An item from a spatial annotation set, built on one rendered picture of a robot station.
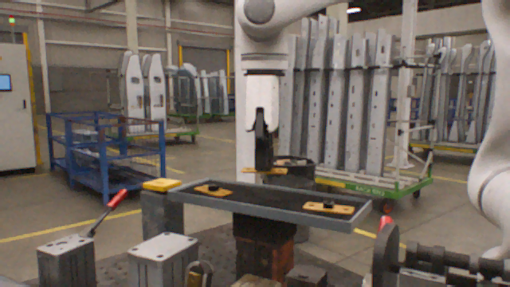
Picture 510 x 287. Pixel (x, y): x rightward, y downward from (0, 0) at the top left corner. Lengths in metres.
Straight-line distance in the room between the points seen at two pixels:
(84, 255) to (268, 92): 0.50
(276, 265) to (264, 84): 0.32
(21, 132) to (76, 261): 6.26
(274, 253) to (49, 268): 0.43
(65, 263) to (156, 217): 0.19
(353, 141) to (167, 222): 4.20
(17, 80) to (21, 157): 1.19
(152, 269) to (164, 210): 0.24
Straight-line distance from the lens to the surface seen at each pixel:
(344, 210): 0.68
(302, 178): 3.33
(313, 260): 1.59
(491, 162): 0.86
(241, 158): 4.38
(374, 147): 4.81
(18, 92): 7.05
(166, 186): 0.86
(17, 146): 7.10
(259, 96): 0.66
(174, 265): 0.66
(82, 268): 0.89
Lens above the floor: 1.37
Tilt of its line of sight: 9 degrees down
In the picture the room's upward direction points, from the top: straight up
